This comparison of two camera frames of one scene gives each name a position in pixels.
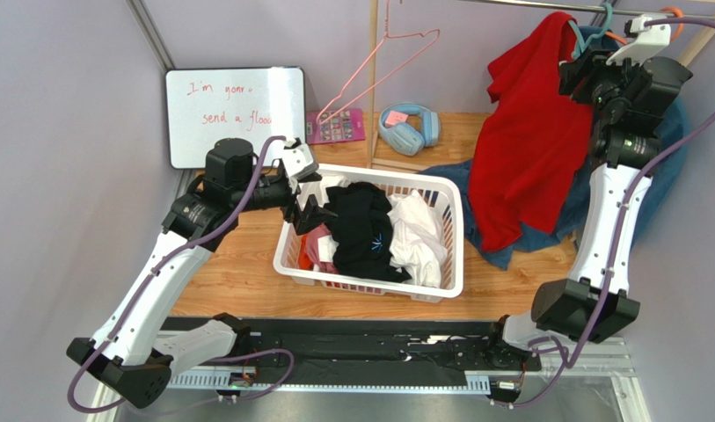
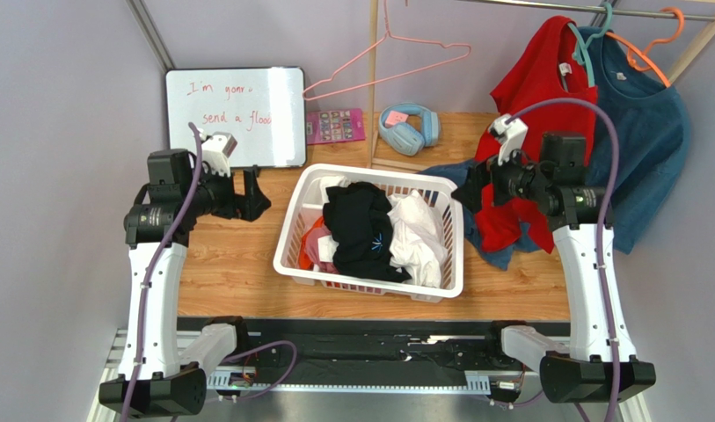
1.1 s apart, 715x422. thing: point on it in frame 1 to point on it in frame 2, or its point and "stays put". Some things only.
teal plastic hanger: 580,45 stays put
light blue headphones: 405,137 stays put
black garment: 364,230 stays put
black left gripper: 302,221 to 246,207
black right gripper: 576,75 to 486,184
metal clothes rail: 584,8 stays put
